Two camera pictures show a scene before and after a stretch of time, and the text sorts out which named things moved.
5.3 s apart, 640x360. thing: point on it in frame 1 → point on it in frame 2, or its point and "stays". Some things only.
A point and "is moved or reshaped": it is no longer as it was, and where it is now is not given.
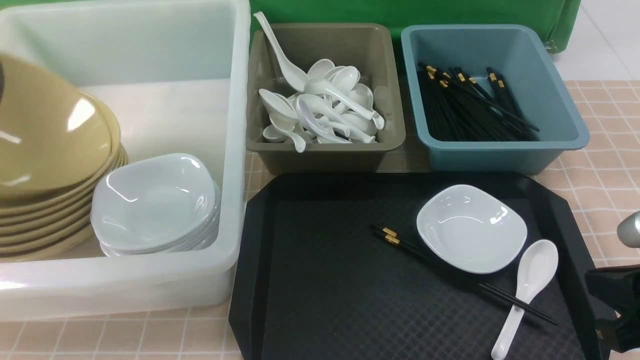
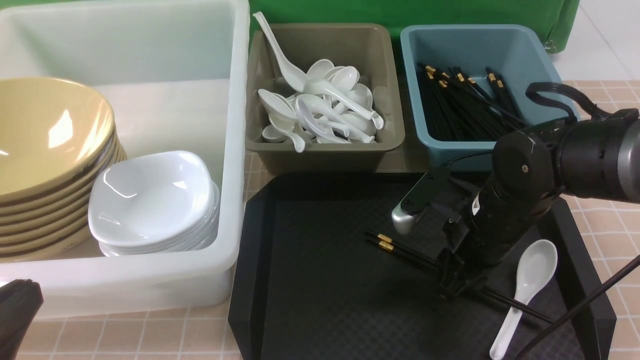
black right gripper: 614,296 → 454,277
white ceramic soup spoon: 536,268 stays
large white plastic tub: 175,73 stays
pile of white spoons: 336,108 stays
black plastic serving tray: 310,281 stays
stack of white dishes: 155,204 stays
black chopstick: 406,245 → 383,245
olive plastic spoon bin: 368,48 stays
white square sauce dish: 472,228 is moved or reshaped
